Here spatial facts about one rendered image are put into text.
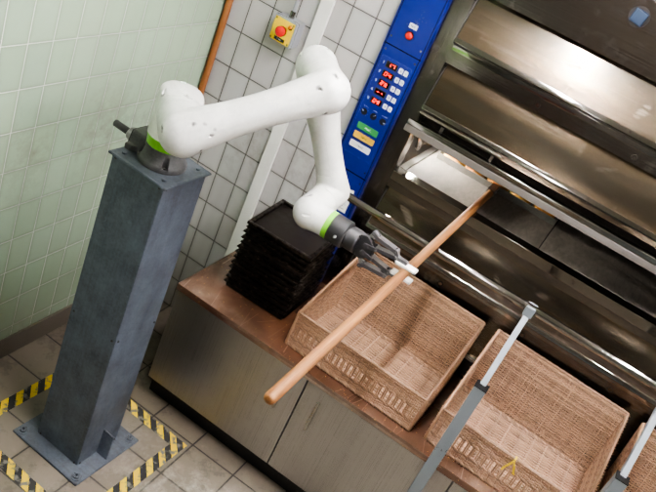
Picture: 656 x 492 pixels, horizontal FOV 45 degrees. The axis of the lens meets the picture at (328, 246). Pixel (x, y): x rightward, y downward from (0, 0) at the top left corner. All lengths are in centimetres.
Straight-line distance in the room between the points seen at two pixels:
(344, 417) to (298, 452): 28
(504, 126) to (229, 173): 119
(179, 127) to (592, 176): 143
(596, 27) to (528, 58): 23
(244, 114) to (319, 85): 21
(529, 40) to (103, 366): 177
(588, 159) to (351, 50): 94
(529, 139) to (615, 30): 44
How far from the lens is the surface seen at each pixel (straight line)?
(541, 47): 279
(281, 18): 304
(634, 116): 275
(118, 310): 254
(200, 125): 209
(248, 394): 300
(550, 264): 293
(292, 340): 286
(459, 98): 287
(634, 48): 273
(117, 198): 239
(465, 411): 256
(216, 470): 316
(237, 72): 325
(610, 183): 281
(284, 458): 306
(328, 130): 234
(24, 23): 247
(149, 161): 232
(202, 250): 357
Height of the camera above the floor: 230
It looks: 29 degrees down
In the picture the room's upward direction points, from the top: 25 degrees clockwise
